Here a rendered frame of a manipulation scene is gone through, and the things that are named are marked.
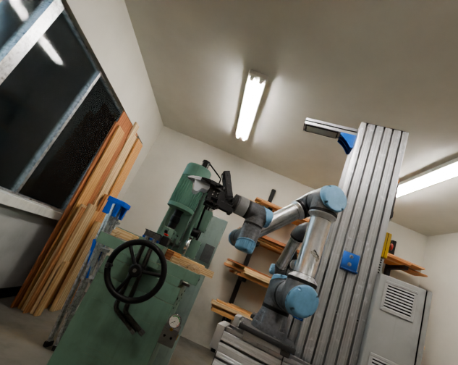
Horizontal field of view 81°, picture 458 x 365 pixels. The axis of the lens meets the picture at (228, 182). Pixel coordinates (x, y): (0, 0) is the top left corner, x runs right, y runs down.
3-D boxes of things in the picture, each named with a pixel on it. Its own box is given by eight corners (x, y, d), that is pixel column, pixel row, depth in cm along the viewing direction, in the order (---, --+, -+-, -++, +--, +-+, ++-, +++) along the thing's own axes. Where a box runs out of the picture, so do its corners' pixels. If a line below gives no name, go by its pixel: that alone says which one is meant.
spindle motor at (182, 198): (164, 202, 162) (187, 158, 171) (168, 208, 178) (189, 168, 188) (191, 213, 161) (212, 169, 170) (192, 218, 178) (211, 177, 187)
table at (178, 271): (87, 239, 136) (93, 228, 138) (108, 243, 165) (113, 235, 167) (195, 287, 133) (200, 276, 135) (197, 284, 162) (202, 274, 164)
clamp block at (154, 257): (130, 251, 136) (139, 235, 138) (137, 253, 148) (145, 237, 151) (156, 263, 135) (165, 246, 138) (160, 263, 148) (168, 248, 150)
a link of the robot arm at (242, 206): (252, 197, 104) (244, 203, 111) (241, 192, 103) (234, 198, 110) (245, 214, 100) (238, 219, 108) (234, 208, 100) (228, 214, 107)
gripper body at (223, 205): (205, 198, 98) (234, 212, 99) (213, 179, 101) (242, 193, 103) (200, 203, 104) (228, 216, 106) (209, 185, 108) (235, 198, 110)
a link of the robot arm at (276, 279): (281, 309, 120) (291, 279, 124) (296, 317, 107) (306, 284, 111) (258, 299, 118) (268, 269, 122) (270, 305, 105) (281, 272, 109)
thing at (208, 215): (193, 227, 184) (202, 208, 188) (194, 229, 193) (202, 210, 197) (205, 232, 184) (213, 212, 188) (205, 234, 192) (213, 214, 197)
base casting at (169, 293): (97, 271, 141) (105, 254, 143) (128, 269, 195) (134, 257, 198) (174, 305, 138) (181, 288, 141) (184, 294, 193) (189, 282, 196)
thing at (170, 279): (109, 256, 143) (113, 249, 144) (121, 257, 163) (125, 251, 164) (177, 287, 141) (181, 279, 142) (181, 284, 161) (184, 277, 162)
